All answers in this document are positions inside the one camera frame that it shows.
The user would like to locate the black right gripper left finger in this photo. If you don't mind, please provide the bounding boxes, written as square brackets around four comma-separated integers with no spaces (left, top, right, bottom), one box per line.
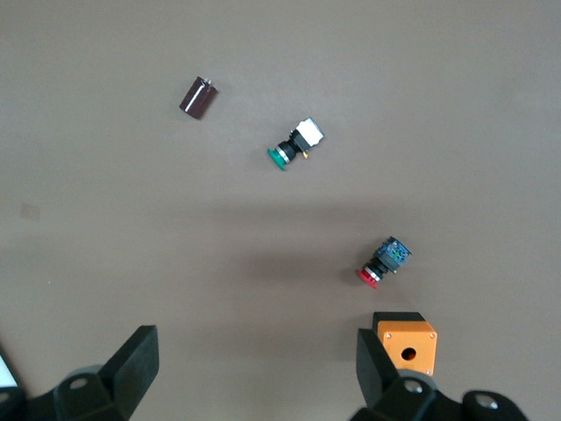
[98,324,160,417]

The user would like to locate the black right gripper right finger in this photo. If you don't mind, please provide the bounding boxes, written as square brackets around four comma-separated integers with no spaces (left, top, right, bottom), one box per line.
[355,327,400,412]

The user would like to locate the red push button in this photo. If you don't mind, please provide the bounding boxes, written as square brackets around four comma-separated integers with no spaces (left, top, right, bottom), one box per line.
[355,235,414,292]

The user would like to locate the green push button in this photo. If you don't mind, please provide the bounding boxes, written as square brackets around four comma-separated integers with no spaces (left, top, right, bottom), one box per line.
[266,116,327,173]

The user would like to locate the orange box with hole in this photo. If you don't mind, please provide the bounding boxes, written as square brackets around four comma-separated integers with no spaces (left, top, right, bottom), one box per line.
[372,310,439,377]

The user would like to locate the dark brown cylindrical capacitor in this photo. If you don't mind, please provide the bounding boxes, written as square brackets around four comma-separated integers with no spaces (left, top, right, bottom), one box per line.
[177,75,220,121]

